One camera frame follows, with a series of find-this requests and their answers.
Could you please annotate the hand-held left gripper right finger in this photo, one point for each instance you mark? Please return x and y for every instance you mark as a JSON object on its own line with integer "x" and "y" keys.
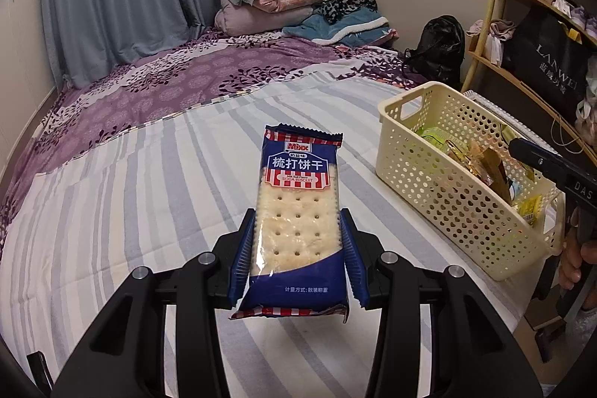
{"x": 355, "y": 267}

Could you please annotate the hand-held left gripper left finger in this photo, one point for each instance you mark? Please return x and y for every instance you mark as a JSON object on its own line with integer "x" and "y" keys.
{"x": 240, "y": 267}

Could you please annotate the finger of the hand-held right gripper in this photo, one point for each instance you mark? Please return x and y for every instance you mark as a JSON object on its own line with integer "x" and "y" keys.
{"x": 536, "y": 158}

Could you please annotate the gold foil snack packet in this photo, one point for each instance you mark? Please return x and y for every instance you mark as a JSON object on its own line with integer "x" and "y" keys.
{"x": 492, "y": 169}

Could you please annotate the yellow cracker packet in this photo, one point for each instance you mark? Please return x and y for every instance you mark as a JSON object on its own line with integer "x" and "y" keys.
{"x": 529, "y": 209}

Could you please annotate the orange snack clear packet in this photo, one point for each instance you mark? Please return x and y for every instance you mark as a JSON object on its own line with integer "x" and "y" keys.
{"x": 464, "y": 155}

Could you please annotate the blue soda biscuit packet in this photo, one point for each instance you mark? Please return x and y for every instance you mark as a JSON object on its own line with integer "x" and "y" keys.
{"x": 291, "y": 216}

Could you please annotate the green snack packet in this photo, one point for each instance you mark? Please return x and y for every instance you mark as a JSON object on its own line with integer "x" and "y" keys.
{"x": 436, "y": 136}

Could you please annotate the cream perforated plastic basket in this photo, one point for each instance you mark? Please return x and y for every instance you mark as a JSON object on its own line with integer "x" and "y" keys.
{"x": 419, "y": 183}

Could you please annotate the person's right hand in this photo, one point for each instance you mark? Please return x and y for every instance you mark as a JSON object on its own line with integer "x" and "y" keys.
{"x": 571, "y": 267}

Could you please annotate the black shopping bag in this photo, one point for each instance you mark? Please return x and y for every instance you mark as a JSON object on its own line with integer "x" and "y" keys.
{"x": 545, "y": 62}

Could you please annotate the white plastic bag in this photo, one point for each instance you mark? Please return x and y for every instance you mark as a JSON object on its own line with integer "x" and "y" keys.
{"x": 493, "y": 50}

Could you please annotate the striped blue white blanket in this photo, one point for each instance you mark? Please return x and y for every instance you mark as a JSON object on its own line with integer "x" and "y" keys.
{"x": 140, "y": 202}

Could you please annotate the pink cloth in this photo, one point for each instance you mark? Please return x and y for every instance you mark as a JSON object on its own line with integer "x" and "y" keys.
{"x": 499, "y": 29}

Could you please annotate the black backpack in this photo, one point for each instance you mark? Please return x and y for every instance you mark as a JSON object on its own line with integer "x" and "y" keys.
{"x": 440, "y": 48}

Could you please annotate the purple floral bedsheet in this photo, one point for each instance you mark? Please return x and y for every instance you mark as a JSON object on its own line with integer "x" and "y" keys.
{"x": 154, "y": 85}

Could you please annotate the black flat slab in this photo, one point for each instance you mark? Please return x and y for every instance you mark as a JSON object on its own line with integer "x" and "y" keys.
{"x": 39, "y": 374}

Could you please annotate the blue fleece blanket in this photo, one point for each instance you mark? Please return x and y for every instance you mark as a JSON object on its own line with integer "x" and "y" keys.
{"x": 336, "y": 29}

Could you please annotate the leopard print cloth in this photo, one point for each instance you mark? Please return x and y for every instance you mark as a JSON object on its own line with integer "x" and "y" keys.
{"x": 347, "y": 4}

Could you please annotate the mauve folded quilt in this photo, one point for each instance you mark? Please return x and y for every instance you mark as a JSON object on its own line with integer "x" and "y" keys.
{"x": 252, "y": 20}

